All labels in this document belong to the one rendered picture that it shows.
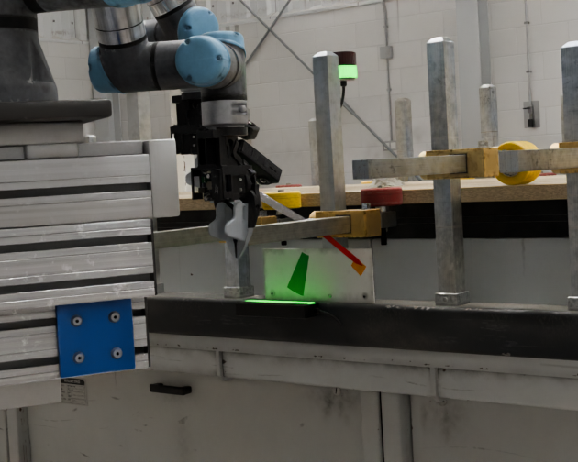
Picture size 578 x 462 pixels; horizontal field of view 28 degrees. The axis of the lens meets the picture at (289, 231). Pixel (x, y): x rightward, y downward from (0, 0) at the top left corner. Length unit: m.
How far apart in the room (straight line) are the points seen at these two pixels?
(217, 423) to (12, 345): 1.46
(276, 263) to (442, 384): 0.41
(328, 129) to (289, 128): 8.86
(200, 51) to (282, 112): 9.32
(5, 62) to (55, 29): 10.99
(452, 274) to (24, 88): 0.96
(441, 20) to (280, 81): 1.80
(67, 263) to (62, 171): 0.10
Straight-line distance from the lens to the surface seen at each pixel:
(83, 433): 3.13
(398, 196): 2.20
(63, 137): 1.31
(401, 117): 3.36
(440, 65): 2.01
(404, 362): 2.11
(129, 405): 2.97
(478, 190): 2.16
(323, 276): 2.16
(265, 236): 1.93
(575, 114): 1.89
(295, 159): 10.96
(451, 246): 2.01
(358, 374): 2.19
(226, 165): 1.85
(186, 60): 1.75
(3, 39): 1.31
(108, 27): 1.77
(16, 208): 1.29
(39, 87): 1.31
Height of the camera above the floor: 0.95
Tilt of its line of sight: 3 degrees down
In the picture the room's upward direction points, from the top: 3 degrees counter-clockwise
